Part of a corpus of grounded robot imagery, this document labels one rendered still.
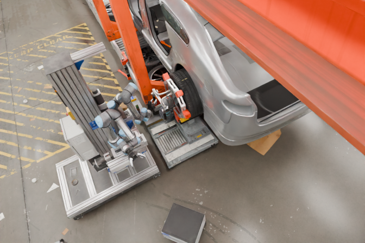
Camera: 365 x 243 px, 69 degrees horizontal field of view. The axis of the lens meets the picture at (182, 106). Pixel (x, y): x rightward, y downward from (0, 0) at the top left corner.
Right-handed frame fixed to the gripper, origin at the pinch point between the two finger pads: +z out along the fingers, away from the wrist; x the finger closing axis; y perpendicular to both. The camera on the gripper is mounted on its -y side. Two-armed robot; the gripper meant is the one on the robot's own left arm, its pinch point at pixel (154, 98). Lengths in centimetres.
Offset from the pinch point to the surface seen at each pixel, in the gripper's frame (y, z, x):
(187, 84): -31, 6, 48
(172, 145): 82, -18, 20
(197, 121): 61, 20, 51
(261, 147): 83, 9, 149
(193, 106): -10, -10, 59
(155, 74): 35, 81, -38
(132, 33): -91, 17, -15
